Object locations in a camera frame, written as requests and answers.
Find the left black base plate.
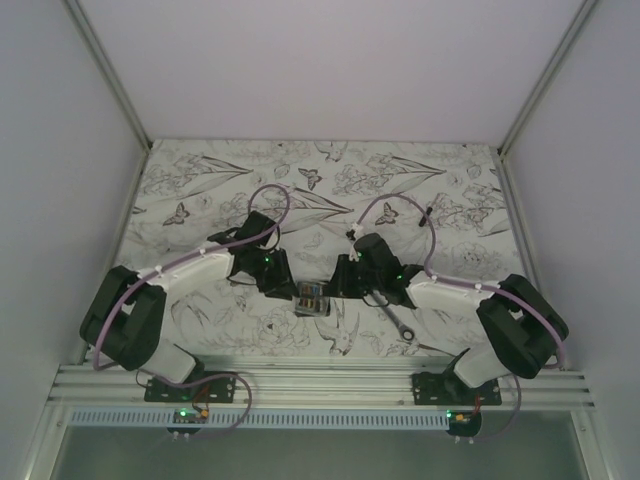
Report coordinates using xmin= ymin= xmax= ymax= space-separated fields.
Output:
xmin=144 ymin=371 xmax=236 ymax=404

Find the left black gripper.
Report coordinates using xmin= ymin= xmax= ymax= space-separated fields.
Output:
xmin=248 ymin=247 xmax=300 ymax=302

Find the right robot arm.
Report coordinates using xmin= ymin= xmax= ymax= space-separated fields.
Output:
xmin=326 ymin=233 xmax=569 ymax=405

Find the black fuse box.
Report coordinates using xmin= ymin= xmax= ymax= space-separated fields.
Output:
xmin=293 ymin=297 xmax=331 ymax=317

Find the silver ratchet wrench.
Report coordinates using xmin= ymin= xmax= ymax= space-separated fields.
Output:
xmin=366 ymin=292 xmax=416 ymax=343

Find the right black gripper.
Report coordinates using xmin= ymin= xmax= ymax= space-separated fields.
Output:
xmin=322 ymin=254 xmax=381 ymax=300

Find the clear fuse box cover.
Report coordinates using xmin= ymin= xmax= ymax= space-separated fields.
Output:
xmin=293 ymin=281 xmax=330 ymax=303

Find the floral patterned mat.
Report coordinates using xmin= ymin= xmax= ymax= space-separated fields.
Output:
xmin=118 ymin=139 xmax=523 ymax=358

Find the grey slotted cable duct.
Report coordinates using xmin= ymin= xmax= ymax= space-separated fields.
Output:
xmin=69 ymin=407 xmax=452 ymax=431

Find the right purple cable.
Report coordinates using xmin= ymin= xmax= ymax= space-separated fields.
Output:
xmin=349 ymin=192 xmax=567 ymax=443

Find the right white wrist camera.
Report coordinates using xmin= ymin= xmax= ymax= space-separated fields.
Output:
xmin=346 ymin=222 xmax=363 ymax=262

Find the aluminium rail frame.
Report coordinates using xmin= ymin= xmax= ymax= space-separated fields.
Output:
xmin=48 ymin=363 xmax=595 ymax=411

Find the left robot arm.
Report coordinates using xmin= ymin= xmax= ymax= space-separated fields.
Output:
xmin=79 ymin=211 xmax=297 ymax=402

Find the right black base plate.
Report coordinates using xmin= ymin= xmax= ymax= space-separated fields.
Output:
xmin=411 ymin=372 xmax=502 ymax=406

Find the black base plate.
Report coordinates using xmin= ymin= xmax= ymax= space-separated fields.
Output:
xmin=411 ymin=372 xmax=502 ymax=406
xmin=144 ymin=371 xmax=236 ymax=404

